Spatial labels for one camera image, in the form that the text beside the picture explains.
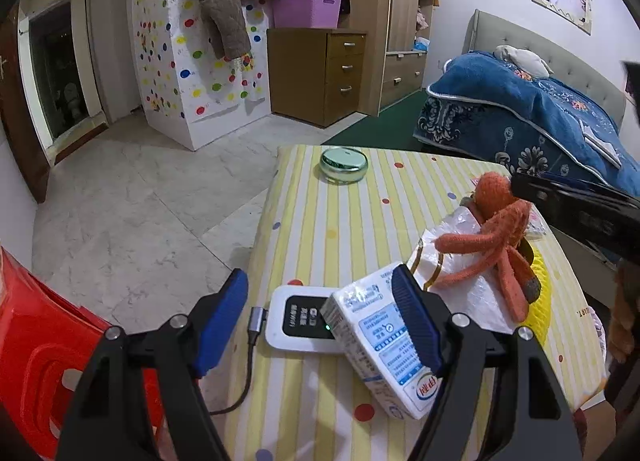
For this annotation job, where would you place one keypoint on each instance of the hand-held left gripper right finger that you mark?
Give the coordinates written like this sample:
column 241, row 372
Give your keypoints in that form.
column 415, row 316

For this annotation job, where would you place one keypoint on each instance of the polka dot covered cabinet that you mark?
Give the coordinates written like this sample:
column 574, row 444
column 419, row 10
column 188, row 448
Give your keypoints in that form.
column 165, row 66

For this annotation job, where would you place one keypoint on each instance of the orange plush toy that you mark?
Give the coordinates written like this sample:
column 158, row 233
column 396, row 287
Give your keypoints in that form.
column 500, row 226

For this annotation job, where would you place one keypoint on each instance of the yellow foam net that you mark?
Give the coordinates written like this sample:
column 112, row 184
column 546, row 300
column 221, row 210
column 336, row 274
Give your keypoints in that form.
column 542, row 301

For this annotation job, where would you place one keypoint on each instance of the white portable router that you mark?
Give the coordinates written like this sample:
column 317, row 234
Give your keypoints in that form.
column 295, row 321

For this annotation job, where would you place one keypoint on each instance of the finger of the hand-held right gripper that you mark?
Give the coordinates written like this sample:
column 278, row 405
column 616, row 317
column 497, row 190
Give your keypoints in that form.
column 634, row 81
column 590, row 216

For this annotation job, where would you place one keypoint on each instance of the white toilet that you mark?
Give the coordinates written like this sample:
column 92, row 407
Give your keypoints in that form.
column 73, row 98

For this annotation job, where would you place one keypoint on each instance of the white blue milk carton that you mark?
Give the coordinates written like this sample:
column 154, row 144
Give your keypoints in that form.
column 370, row 336

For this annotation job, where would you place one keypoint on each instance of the red plastic stool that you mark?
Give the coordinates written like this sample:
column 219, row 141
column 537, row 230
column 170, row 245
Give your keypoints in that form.
column 40, row 341

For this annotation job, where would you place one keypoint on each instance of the folded white cloth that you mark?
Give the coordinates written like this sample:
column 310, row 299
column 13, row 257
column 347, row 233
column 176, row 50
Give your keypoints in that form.
column 602, row 146

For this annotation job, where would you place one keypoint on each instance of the blue floral blanket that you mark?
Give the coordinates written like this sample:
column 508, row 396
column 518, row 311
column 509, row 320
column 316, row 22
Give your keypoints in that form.
column 500, row 101

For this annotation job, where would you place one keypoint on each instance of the wooden drawer cabinet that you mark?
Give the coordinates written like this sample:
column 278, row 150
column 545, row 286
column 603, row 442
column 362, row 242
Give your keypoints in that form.
column 300, row 76

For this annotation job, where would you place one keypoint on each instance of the round green tin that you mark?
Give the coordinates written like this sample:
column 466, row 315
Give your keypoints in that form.
column 342, row 163

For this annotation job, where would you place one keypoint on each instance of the white plush pillow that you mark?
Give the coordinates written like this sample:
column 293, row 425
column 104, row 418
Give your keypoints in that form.
column 525, row 60

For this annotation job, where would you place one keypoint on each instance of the wooden wardrobe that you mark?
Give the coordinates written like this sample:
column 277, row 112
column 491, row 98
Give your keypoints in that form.
column 400, row 1

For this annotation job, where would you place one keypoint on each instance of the dark brown door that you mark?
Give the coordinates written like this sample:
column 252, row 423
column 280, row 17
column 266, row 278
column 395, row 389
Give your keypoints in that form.
column 20, row 131

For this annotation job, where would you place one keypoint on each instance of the yellow striped tablecloth table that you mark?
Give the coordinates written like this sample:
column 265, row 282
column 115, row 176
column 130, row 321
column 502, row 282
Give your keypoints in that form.
column 325, row 221

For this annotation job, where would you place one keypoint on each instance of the green rug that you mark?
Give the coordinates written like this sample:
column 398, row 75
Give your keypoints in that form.
column 385, row 126

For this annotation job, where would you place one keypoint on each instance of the white plastic bag gold trim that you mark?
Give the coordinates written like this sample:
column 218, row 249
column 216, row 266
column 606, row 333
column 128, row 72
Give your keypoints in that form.
column 460, row 231

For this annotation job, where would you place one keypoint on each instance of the clear plastic wrapper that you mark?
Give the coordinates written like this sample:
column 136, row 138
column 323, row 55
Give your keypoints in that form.
column 536, row 226

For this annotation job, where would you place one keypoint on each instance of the grey upholstered bed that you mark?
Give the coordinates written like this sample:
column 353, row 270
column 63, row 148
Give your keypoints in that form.
column 565, row 56

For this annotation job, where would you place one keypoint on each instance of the blue tissue pack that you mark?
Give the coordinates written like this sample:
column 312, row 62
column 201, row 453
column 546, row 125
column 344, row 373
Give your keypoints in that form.
column 422, row 44

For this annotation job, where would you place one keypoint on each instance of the purple plastic basket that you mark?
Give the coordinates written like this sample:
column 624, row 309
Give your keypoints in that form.
column 305, row 11

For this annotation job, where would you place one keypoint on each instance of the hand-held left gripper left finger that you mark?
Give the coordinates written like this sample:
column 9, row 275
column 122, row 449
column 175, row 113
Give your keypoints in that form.
column 220, row 326

